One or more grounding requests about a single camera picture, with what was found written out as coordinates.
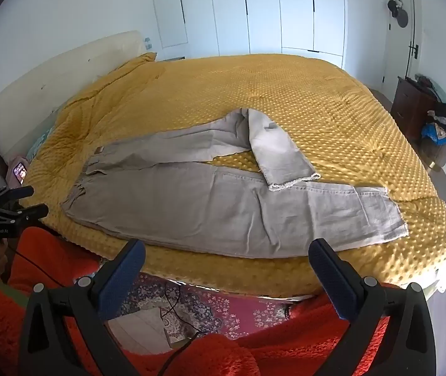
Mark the grey pants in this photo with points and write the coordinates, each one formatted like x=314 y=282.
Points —
x=191 y=203

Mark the black hanging door ornament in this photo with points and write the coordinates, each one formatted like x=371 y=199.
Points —
x=399 y=13

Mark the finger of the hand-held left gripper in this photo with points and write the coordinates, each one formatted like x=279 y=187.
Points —
x=15 y=193
x=31 y=212

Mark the teal patterned bed sheet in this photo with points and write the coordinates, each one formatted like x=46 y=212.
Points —
x=39 y=145

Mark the floral patterned rug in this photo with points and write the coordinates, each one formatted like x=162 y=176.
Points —
x=227 y=309

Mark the yellow dotted blanket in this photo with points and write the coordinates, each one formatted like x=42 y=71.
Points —
x=324 y=105

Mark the white door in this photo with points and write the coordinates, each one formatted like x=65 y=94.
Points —
x=401 y=47

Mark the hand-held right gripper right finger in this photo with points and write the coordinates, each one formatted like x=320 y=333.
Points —
x=333 y=278

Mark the cream padded headboard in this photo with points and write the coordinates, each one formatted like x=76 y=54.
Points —
x=50 y=82

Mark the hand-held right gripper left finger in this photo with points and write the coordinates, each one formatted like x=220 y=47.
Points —
x=121 y=278

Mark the wall socket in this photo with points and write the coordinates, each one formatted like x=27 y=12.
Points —
x=148 y=42

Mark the pile of clothes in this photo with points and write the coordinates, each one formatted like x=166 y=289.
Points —
x=444 y=123

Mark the white wardrobe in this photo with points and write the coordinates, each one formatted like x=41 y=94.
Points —
x=246 y=8

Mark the brown stool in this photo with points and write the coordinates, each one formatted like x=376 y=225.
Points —
x=434 y=156

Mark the dark wooden nightstand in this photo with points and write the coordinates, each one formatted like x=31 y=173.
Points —
x=409 y=103

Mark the smartphone with lit screen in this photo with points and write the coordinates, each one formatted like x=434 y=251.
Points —
x=20 y=173

